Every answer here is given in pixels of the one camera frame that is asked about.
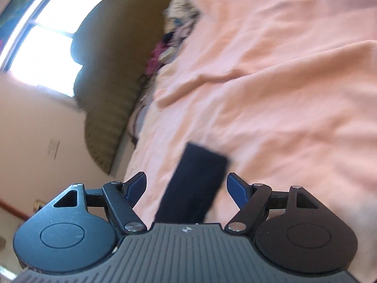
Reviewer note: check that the olive padded headboard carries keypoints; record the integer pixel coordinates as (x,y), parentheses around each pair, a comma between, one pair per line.
(113,45)

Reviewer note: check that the bright bedroom window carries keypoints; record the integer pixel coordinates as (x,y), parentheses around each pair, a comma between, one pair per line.
(36,39)

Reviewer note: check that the pink bed sheet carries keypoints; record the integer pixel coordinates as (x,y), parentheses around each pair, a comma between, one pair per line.
(285,89)

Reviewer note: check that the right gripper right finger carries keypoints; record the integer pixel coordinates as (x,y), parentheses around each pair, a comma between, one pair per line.
(252,201)

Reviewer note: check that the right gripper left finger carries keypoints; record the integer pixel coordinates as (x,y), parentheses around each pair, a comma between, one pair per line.
(120,199)

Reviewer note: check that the grey and navy sweater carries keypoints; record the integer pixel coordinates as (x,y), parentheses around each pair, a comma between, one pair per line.
(193,187)

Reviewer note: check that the pile of mixed clothes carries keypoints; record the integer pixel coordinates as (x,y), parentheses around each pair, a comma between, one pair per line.
(180,18)

